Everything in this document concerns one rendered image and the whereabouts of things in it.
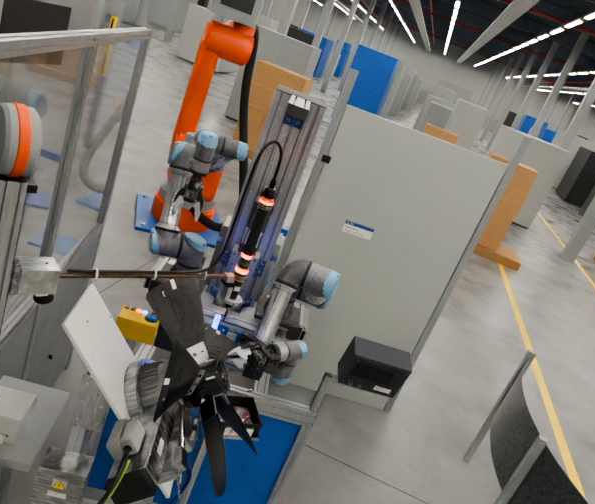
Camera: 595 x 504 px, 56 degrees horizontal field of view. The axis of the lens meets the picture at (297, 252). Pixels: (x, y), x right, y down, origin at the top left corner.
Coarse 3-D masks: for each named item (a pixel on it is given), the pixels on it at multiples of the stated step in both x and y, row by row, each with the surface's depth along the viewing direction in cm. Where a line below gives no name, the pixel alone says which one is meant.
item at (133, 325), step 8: (120, 312) 223; (128, 312) 225; (136, 312) 227; (120, 320) 221; (128, 320) 221; (136, 320) 222; (144, 320) 224; (120, 328) 222; (128, 328) 222; (136, 328) 222; (144, 328) 222; (152, 328) 222; (128, 336) 223; (136, 336) 224; (144, 336) 224; (152, 336) 224
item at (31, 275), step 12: (24, 264) 136; (36, 264) 138; (48, 264) 140; (12, 276) 135; (24, 276) 134; (36, 276) 136; (48, 276) 138; (12, 288) 136; (24, 288) 136; (36, 288) 138; (48, 288) 140
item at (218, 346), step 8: (208, 336) 209; (216, 336) 212; (224, 336) 216; (208, 344) 203; (216, 344) 205; (224, 344) 209; (232, 344) 214; (208, 352) 198; (216, 352) 200; (224, 352) 203; (224, 360) 197
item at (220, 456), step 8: (216, 416) 174; (208, 424) 178; (216, 424) 174; (208, 432) 178; (216, 432) 173; (208, 440) 177; (216, 440) 172; (208, 448) 177; (216, 448) 172; (224, 448) 164; (208, 456) 177; (216, 456) 172; (224, 456) 162; (216, 464) 171; (224, 464) 162; (216, 472) 171; (224, 472) 161; (216, 480) 171; (224, 480) 161; (216, 488) 172; (224, 488) 162; (216, 496) 173
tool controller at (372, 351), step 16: (352, 352) 231; (368, 352) 230; (384, 352) 234; (400, 352) 237; (352, 368) 231; (368, 368) 231; (384, 368) 230; (400, 368) 230; (352, 384) 234; (368, 384) 237; (384, 384) 236; (400, 384) 236
